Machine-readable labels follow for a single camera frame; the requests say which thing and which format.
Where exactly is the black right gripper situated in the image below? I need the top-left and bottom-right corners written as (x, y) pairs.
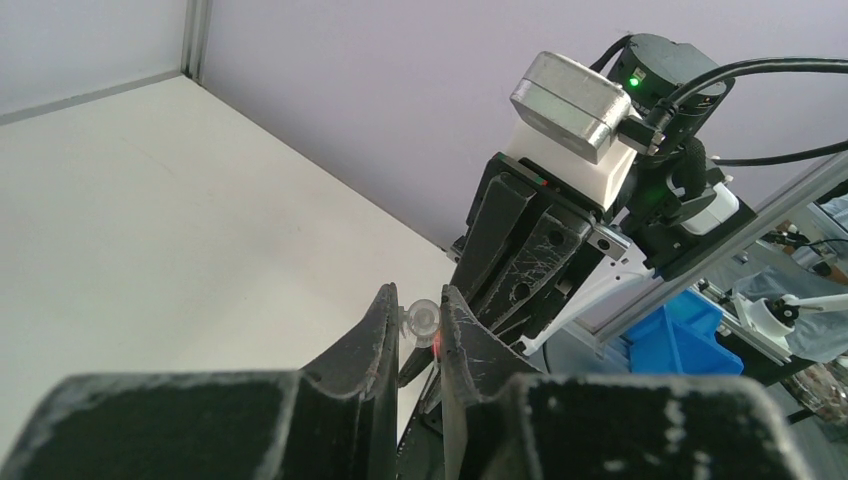
top-left (451, 153), bottom-right (630, 332)

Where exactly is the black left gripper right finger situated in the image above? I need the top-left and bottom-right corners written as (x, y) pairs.
top-left (439, 285), bottom-right (814, 479)

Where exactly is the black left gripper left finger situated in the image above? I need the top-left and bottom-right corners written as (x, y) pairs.
top-left (1, 284), bottom-right (399, 479)

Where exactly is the red pen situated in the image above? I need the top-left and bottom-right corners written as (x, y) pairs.
top-left (431, 334), bottom-right (442, 363)

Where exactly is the clear pen cap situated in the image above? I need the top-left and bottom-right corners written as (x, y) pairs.
top-left (399, 299), bottom-right (441, 349)

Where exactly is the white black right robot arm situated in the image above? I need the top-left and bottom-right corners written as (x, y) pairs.
top-left (451, 34), bottom-right (755, 354)

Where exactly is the blue plastic bin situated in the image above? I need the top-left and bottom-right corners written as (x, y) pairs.
top-left (626, 290), bottom-right (744, 375)

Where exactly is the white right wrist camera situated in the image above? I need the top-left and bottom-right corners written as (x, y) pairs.
top-left (503, 51), bottom-right (639, 211)

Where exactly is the black right camera cable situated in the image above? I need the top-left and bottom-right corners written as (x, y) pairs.
top-left (619, 56), bottom-right (848, 157)

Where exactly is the aluminium frame rail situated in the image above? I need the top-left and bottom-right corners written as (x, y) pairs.
top-left (589, 148), bottom-right (848, 346)

